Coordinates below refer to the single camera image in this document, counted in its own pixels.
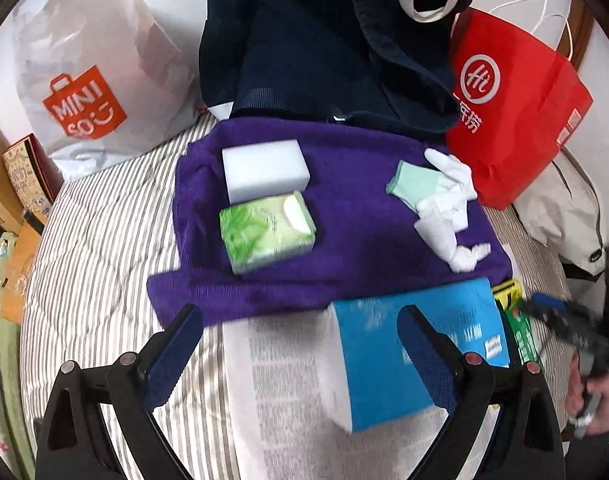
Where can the red paper shopping bag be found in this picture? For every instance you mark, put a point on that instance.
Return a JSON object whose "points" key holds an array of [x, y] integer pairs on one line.
{"points": [[520, 102]]}

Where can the patterned book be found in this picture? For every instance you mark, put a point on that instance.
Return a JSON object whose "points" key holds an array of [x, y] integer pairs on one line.
{"points": [[35, 178]]}

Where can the white Miniso plastic bag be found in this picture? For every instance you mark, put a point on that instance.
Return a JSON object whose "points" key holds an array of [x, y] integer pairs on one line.
{"points": [[100, 81]]}

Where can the dark navy tote bag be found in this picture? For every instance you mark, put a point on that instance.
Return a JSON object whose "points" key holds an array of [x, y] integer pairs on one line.
{"points": [[375, 64]]}

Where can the yellow pouch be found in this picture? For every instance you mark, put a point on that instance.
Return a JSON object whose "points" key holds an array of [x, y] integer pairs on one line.
{"points": [[507, 294]]}

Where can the person's right hand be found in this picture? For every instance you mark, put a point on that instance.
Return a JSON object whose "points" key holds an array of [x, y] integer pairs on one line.
{"points": [[574, 399]]}

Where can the green tissue pack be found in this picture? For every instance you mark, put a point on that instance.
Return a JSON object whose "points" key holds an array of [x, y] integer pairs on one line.
{"points": [[265, 231]]}

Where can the purple towel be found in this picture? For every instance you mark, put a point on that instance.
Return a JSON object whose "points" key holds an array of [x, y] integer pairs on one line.
{"points": [[366, 244]]}

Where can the striped quilt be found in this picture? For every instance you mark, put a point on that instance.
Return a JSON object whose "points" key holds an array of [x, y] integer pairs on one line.
{"points": [[87, 302]]}

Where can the white gloves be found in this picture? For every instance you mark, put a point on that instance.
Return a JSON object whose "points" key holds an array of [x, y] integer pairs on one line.
{"points": [[445, 213]]}

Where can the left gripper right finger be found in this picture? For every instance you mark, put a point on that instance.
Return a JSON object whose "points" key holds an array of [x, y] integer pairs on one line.
{"points": [[525, 442]]}

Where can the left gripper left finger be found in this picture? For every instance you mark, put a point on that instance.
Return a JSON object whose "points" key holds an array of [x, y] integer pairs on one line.
{"points": [[74, 442]]}

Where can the mint green cloth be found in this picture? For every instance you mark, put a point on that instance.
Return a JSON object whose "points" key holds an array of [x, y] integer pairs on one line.
{"points": [[411, 184]]}

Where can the white foam sponge block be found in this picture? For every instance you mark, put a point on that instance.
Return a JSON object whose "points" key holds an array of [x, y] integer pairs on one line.
{"points": [[264, 169]]}

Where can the green snack packet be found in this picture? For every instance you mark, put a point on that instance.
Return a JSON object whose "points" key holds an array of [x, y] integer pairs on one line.
{"points": [[522, 333]]}

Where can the blue tissue pack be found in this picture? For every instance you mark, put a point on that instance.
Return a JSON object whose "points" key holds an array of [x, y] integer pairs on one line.
{"points": [[367, 378]]}

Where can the newspaper sheet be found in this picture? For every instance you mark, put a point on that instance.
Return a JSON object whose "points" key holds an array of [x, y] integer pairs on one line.
{"points": [[284, 399]]}

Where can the beige canvas bag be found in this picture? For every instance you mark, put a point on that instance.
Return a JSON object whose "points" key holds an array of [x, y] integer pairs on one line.
{"points": [[562, 210]]}

